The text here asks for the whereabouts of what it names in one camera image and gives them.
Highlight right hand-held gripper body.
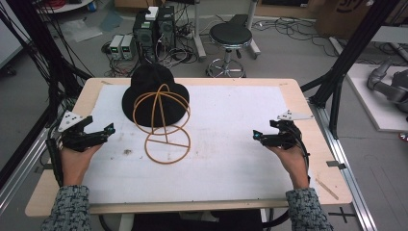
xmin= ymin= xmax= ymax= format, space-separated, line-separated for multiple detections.
xmin=268 ymin=110 xmax=314 ymax=151

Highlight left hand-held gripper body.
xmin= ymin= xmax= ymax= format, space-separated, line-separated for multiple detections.
xmin=57 ymin=110 xmax=109 ymax=153

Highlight person's left hand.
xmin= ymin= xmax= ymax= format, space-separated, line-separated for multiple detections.
xmin=60 ymin=143 xmax=104 ymax=188

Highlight person's right hand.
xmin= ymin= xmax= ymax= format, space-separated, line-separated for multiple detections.
xmin=265 ymin=143 xmax=311 ymax=191

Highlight white foam mat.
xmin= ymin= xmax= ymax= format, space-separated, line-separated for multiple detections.
xmin=81 ymin=84 xmax=318 ymax=205

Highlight black bucket hat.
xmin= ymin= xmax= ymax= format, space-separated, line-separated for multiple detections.
xmin=121 ymin=63 xmax=191 ymax=128

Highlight strip of tan tape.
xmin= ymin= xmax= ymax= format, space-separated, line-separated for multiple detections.
xmin=315 ymin=177 xmax=340 ymax=201

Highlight grey power supply unit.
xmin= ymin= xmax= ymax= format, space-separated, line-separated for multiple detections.
xmin=109 ymin=34 xmax=125 ymax=61
xmin=120 ymin=34 xmax=137 ymax=61

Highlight white board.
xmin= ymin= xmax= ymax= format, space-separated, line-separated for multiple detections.
xmin=345 ymin=63 xmax=408 ymax=133

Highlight black computer tower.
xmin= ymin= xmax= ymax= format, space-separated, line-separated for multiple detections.
xmin=156 ymin=5 xmax=177 ymax=50
xmin=132 ymin=12 xmax=159 ymax=63

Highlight black round stool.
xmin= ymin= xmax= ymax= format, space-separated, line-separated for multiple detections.
xmin=206 ymin=22 xmax=254 ymax=79

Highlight person's dark lap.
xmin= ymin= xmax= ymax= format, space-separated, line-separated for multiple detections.
xmin=130 ymin=209 xmax=265 ymax=231

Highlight white box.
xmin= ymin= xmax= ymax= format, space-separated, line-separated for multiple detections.
xmin=144 ymin=6 xmax=160 ymax=22

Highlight cardboard box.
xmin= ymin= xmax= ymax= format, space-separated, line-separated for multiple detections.
xmin=313 ymin=0 xmax=408 ymax=40

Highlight left hand-held gripper cable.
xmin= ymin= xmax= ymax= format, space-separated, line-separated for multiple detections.
xmin=45 ymin=118 xmax=65 ymax=188

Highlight wooden wire hat stand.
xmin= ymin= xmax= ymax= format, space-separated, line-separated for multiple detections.
xmin=132 ymin=83 xmax=192 ymax=166

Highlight aluminium rail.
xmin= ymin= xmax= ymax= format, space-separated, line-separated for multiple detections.
xmin=307 ymin=97 xmax=379 ymax=231

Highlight black metal frame post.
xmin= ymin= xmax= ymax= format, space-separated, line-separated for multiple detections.
xmin=6 ymin=0 xmax=92 ymax=129
xmin=300 ymin=0 xmax=408 ymax=140

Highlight bundle of floor cables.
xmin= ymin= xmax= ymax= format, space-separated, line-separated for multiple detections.
xmin=251 ymin=16 xmax=338 ymax=59

